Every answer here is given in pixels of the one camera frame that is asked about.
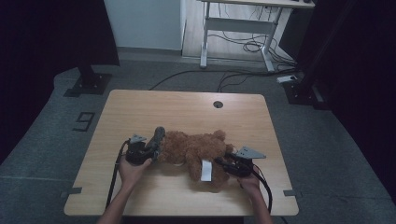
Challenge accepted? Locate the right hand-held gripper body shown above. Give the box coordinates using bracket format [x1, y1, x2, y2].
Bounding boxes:
[229, 146, 267, 177]

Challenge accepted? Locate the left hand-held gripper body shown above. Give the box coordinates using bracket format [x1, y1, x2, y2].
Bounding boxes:
[125, 133, 156, 165]

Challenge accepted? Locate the brown teddy bear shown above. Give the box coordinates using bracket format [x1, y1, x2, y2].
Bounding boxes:
[156, 129, 236, 191]

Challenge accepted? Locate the person's right hand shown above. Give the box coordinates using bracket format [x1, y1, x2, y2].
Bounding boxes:
[237, 171, 261, 195]

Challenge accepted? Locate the person's left hand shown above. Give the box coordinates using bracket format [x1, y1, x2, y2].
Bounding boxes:
[119, 155, 153, 190]

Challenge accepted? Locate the grey tape strip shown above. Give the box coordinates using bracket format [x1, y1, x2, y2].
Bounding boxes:
[60, 187, 83, 199]
[283, 189, 303, 198]

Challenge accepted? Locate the black stand base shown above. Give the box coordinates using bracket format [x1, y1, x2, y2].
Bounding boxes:
[283, 77, 331, 110]
[64, 64, 112, 98]

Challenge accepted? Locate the white power strip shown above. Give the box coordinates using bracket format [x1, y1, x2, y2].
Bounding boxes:
[276, 75, 299, 84]

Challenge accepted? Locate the dark curtain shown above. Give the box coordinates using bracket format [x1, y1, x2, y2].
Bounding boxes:
[0, 0, 120, 164]
[295, 0, 396, 206]

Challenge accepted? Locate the right hand-held gripper cable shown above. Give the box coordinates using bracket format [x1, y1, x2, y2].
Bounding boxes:
[248, 163, 274, 215]

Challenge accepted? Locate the hand-held gripper cable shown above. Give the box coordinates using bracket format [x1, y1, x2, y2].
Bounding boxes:
[248, 163, 274, 215]
[105, 139, 131, 210]

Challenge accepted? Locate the left hand-held gripper cable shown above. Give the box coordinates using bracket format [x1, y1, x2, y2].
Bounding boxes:
[105, 139, 131, 210]

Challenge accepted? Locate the long black floor cable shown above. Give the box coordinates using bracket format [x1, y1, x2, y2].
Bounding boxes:
[148, 68, 297, 91]

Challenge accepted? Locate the tangle of black cables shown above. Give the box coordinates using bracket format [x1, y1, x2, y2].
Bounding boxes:
[207, 3, 297, 69]

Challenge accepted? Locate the white metal desk frame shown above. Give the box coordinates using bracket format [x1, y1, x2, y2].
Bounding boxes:
[199, 0, 316, 73]

